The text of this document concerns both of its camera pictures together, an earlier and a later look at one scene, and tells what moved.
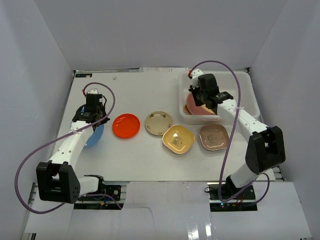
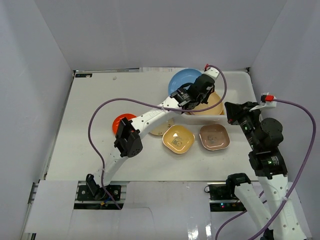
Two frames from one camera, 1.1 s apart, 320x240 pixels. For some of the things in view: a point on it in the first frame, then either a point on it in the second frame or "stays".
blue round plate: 95,137 -> 181,77
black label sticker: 83,75 stays
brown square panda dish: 214,137 stays
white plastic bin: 239,83 stays
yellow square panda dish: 178,139 stays
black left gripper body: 100,113 -> 204,88
